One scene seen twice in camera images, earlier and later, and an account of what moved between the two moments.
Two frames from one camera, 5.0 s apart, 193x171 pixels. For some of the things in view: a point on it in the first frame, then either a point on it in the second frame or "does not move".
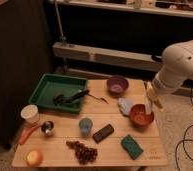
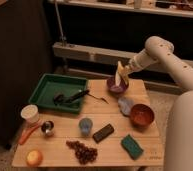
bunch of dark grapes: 83,154 does not move
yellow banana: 148,106 -> 117,78
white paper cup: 30,112 does not move
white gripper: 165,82 -> 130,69
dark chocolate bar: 103,133 does not move
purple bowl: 117,84 does not move
